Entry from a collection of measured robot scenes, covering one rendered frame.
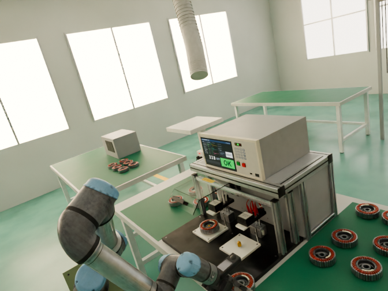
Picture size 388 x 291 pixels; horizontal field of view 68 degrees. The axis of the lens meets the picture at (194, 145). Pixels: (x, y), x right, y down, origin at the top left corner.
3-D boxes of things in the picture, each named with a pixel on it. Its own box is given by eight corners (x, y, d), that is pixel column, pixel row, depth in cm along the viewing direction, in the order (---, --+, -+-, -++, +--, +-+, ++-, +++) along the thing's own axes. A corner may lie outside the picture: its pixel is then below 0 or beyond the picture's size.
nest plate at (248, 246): (239, 262, 139) (239, 260, 138) (219, 249, 151) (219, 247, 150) (261, 245, 146) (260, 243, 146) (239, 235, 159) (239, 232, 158)
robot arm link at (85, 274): (69, 290, 120) (67, 283, 109) (89, 260, 128) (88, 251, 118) (95, 304, 120) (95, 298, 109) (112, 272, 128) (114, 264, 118)
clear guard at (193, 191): (193, 215, 143) (190, 204, 141) (168, 202, 162) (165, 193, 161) (239, 187, 160) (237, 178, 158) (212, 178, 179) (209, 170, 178)
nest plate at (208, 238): (208, 242, 158) (208, 241, 158) (192, 232, 170) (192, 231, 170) (228, 229, 166) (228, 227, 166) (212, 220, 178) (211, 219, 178)
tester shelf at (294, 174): (279, 198, 128) (278, 189, 126) (190, 170, 182) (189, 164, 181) (332, 161, 150) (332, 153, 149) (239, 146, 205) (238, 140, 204)
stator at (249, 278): (242, 303, 112) (240, 296, 111) (223, 289, 121) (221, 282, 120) (261, 287, 118) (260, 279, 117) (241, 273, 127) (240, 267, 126)
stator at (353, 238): (351, 252, 132) (351, 245, 130) (327, 243, 140) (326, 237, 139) (362, 239, 138) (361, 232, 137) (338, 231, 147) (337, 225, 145)
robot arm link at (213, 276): (201, 257, 109) (216, 267, 103) (209, 261, 112) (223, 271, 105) (191, 276, 108) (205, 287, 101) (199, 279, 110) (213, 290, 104)
